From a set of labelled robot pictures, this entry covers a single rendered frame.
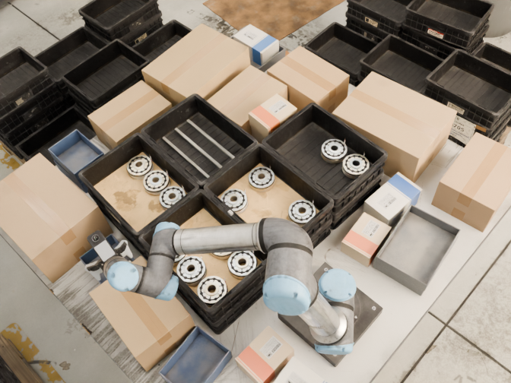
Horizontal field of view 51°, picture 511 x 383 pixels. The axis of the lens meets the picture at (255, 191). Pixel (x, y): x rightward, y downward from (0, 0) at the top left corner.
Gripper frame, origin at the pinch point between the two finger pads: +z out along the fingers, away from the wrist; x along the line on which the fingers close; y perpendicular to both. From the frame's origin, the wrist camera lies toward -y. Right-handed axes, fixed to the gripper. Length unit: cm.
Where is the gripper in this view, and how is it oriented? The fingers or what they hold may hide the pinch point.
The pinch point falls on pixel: (104, 252)
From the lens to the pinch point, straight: 179.4
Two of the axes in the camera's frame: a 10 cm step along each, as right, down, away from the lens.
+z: -3.8, -0.4, 9.2
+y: 5.1, 8.3, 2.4
